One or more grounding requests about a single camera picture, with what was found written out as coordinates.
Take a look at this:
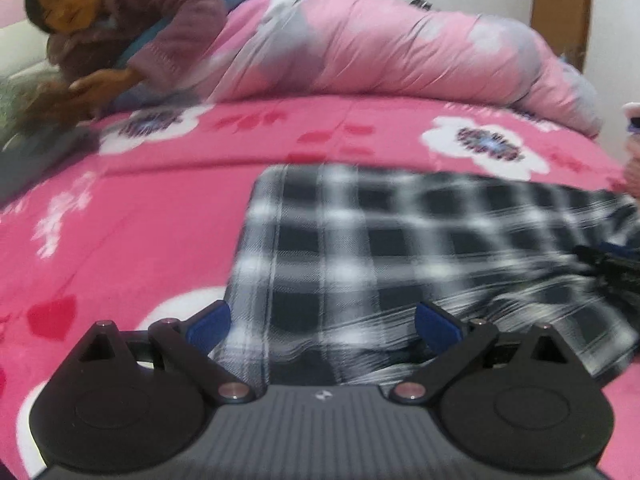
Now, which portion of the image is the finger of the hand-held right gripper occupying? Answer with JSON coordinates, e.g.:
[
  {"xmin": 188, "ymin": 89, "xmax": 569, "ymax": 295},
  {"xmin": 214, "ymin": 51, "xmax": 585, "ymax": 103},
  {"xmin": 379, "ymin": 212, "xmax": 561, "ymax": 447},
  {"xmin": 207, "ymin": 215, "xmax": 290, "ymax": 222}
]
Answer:
[{"xmin": 572, "ymin": 242, "xmax": 640, "ymax": 306}]

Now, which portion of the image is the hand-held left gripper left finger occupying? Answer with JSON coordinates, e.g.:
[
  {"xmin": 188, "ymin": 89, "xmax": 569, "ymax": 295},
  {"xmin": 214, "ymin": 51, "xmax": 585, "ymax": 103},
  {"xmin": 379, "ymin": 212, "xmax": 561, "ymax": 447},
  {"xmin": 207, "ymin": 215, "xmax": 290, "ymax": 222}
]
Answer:
[{"xmin": 70, "ymin": 300, "xmax": 253, "ymax": 405}]

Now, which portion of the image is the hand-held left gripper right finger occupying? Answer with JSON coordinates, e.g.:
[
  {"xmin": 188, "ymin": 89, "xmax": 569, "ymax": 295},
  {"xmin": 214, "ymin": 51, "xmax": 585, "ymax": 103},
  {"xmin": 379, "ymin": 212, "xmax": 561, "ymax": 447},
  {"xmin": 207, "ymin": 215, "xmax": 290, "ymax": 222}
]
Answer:
[{"xmin": 390, "ymin": 301, "xmax": 576, "ymax": 405}]

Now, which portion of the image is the black white plaid garment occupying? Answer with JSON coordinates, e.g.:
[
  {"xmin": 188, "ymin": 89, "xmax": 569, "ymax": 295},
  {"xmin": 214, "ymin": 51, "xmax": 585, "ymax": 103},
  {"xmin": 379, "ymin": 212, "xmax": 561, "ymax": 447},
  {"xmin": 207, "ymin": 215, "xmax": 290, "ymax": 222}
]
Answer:
[{"xmin": 212, "ymin": 162, "xmax": 640, "ymax": 396}]

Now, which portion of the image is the pink floral fleece blanket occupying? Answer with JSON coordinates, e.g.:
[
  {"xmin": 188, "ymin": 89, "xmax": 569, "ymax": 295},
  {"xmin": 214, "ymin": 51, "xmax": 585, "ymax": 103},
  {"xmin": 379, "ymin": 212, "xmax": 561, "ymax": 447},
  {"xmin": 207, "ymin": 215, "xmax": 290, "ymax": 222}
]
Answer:
[{"xmin": 0, "ymin": 95, "xmax": 640, "ymax": 471}]

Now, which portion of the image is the grey cloth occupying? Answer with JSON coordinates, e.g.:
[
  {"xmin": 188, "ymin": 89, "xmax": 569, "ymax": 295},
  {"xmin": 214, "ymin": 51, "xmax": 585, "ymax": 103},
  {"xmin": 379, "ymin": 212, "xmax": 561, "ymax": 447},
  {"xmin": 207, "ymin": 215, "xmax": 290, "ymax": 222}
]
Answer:
[{"xmin": 0, "ymin": 122, "xmax": 101, "ymax": 203}]

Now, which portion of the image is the brown wooden door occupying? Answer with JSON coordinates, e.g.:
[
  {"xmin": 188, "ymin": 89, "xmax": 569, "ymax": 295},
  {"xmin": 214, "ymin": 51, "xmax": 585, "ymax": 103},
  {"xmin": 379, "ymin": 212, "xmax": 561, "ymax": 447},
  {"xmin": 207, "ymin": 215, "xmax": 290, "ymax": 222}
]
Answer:
[{"xmin": 530, "ymin": 0, "xmax": 593, "ymax": 73}]

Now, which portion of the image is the pink grey floral quilt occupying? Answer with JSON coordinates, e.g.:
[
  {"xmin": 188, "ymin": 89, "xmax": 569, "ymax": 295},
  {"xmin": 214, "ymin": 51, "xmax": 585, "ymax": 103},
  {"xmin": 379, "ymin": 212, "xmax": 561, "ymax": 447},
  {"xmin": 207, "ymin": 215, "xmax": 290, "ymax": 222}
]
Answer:
[{"xmin": 200, "ymin": 0, "xmax": 606, "ymax": 138}]

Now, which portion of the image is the white pillow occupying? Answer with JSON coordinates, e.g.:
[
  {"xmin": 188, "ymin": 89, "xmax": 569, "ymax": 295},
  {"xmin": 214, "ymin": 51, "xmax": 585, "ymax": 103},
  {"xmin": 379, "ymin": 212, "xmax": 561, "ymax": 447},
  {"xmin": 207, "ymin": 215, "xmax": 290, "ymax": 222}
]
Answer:
[{"xmin": 0, "ymin": 22, "xmax": 56, "ymax": 83}]

